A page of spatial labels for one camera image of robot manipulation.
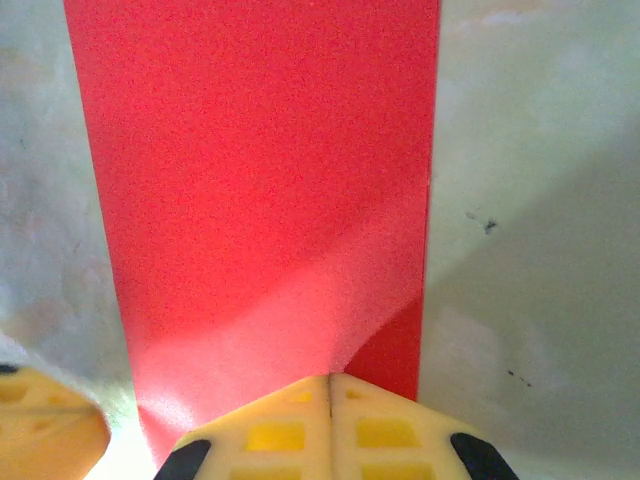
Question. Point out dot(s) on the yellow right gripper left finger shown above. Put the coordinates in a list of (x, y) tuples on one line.
[(270, 440)]

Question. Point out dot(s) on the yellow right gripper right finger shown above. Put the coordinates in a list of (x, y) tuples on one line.
[(390, 440)]

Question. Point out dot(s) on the red paper sheet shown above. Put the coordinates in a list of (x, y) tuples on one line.
[(250, 175)]

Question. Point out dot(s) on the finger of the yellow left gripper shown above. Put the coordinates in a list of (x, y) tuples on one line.
[(35, 390), (45, 445)]

